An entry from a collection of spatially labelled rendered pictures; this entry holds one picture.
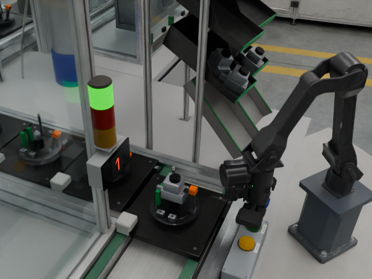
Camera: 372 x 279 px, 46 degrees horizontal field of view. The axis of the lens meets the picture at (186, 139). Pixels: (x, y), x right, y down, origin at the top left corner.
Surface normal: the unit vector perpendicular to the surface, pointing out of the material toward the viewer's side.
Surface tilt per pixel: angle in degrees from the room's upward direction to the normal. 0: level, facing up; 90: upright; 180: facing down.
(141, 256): 0
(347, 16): 89
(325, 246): 90
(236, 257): 0
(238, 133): 45
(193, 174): 90
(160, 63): 0
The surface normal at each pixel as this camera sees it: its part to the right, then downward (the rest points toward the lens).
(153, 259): 0.04, -0.80
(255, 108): 0.62, -0.32
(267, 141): -0.78, -0.37
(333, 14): -0.23, 0.58
